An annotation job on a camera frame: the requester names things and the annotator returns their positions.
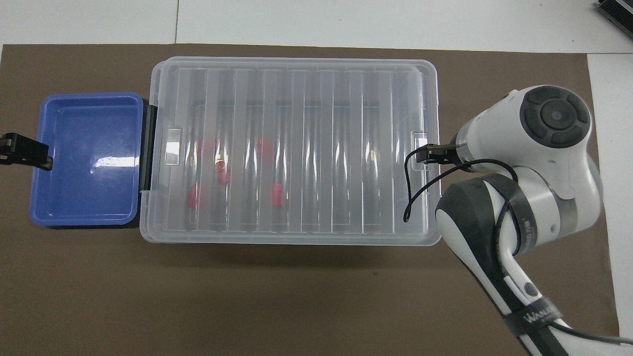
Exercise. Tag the brown paper table mat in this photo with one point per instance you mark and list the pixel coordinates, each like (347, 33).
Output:
(296, 301)

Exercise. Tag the blue plastic tray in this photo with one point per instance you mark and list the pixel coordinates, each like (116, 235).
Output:
(84, 193)

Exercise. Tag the dark finned metal device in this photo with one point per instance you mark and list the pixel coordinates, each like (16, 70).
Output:
(617, 12)

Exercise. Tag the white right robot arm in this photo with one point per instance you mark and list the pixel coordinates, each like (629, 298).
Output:
(544, 163)

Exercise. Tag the clear plastic storage box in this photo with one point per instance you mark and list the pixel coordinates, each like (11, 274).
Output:
(346, 106)

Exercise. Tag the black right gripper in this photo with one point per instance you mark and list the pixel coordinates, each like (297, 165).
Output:
(451, 154)

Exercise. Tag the clear ribbed box lid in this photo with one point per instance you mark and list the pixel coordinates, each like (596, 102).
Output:
(316, 79)

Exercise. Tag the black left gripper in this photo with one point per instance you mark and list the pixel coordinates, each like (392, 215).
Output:
(7, 148)

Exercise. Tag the red block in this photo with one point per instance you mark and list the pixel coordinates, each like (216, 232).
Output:
(223, 174)
(207, 147)
(265, 147)
(193, 198)
(277, 194)

